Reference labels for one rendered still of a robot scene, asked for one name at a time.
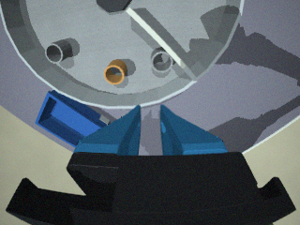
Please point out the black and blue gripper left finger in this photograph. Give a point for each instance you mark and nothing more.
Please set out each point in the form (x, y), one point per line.
(117, 137)

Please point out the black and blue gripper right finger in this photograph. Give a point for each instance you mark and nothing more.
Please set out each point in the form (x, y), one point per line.
(185, 138)

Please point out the blue open crate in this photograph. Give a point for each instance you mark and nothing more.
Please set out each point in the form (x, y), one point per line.
(65, 123)

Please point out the bronze bushing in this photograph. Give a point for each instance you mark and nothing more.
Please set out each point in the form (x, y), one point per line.
(110, 77)

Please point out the grey metal bushing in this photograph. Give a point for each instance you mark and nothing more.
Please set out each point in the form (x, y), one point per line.
(53, 55)
(161, 68)

